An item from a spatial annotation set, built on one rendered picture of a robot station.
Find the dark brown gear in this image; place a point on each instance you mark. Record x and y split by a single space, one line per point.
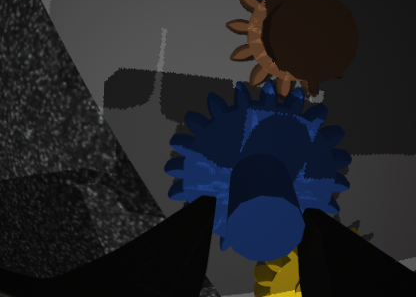
309 41

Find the yellow gear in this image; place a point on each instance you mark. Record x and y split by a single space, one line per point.
279 278

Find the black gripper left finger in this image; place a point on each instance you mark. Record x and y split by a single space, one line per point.
170 260

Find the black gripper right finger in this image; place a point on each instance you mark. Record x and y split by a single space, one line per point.
335 262

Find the dark blue gear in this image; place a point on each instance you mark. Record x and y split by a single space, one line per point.
265 162

